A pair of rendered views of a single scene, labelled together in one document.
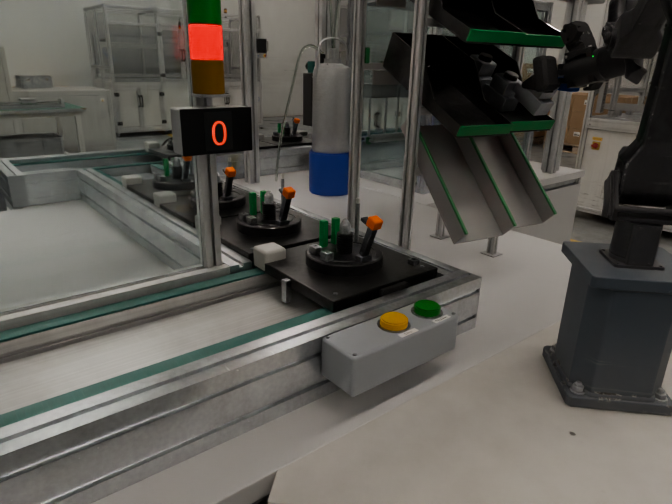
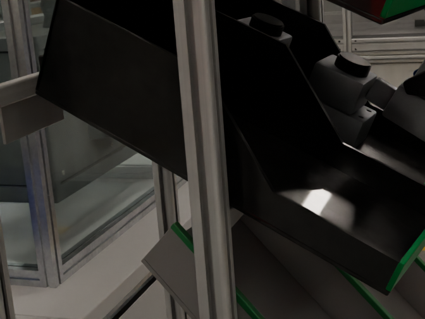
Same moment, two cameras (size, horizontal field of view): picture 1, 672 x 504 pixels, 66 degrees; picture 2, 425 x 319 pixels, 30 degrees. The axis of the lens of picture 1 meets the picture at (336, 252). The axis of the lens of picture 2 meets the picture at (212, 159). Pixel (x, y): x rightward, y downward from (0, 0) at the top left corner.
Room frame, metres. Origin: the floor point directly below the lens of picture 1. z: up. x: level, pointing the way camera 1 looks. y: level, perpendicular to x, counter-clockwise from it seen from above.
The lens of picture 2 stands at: (0.64, 0.09, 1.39)
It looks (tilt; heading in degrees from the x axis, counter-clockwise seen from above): 14 degrees down; 329
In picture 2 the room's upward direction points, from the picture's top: 4 degrees counter-clockwise
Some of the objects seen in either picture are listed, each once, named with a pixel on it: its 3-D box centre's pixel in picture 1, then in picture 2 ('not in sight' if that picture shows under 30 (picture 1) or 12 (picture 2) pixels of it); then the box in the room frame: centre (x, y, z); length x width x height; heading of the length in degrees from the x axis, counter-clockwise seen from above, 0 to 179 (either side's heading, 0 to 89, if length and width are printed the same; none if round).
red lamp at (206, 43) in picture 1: (206, 42); not in sight; (0.86, 0.21, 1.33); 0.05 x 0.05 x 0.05
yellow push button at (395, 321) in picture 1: (393, 323); not in sight; (0.67, -0.09, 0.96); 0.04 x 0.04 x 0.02
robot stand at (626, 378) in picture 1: (615, 324); not in sight; (0.69, -0.41, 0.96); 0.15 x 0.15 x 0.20; 83
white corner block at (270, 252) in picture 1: (269, 257); not in sight; (0.90, 0.12, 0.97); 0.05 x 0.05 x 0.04; 39
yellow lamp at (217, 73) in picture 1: (208, 77); not in sight; (0.86, 0.21, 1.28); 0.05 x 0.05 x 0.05
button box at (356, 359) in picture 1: (392, 342); not in sight; (0.67, -0.09, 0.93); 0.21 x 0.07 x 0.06; 129
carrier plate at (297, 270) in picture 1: (343, 266); not in sight; (0.89, -0.02, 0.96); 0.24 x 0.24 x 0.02; 39
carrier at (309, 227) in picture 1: (268, 208); not in sight; (1.08, 0.15, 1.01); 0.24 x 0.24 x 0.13; 39
